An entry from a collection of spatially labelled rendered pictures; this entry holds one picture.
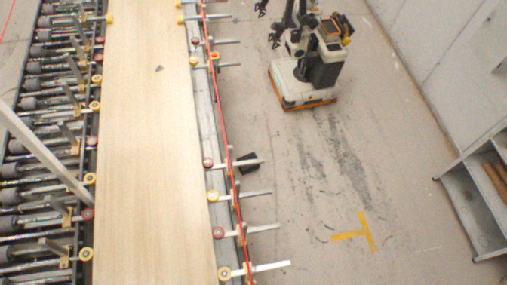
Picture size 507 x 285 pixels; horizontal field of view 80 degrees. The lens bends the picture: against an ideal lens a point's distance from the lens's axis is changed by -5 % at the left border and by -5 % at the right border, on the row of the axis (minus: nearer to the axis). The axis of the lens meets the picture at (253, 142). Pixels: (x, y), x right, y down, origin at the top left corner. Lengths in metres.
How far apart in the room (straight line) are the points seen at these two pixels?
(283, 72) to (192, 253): 2.33
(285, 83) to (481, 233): 2.44
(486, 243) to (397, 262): 0.88
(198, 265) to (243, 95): 2.25
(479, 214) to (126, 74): 3.53
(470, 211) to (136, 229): 3.05
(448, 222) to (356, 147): 1.18
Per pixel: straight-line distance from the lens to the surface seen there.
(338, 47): 3.31
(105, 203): 2.25
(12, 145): 2.82
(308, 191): 3.22
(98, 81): 2.85
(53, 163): 1.90
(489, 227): 3.80
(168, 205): 2.14
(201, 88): 2.99
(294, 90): 3.50
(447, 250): 3.61
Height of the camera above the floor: 2.89
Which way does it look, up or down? 59 degrees down
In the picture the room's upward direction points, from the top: 8 degrees clockwise
